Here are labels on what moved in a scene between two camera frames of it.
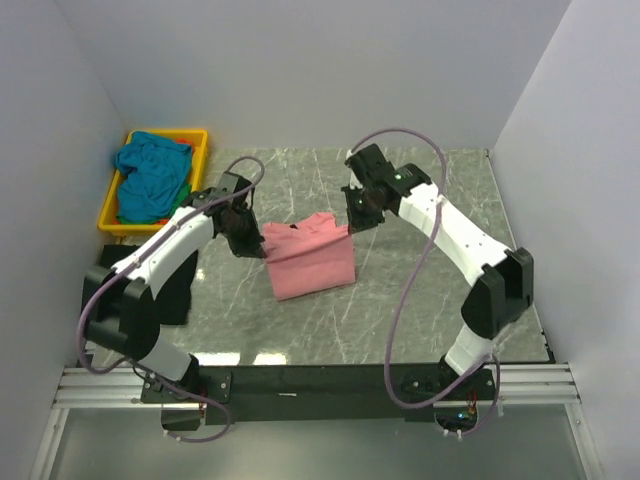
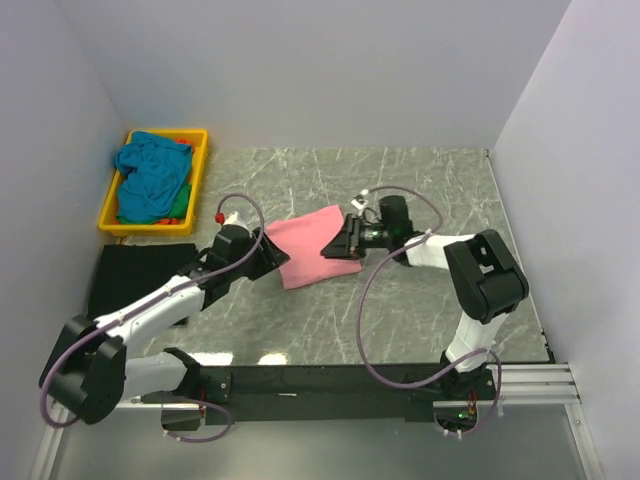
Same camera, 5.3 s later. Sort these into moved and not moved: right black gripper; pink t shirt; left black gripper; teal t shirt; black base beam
Moved: left black gripper; right black gripper; pink t shirt
Not moved: teal t shirt; black base beam
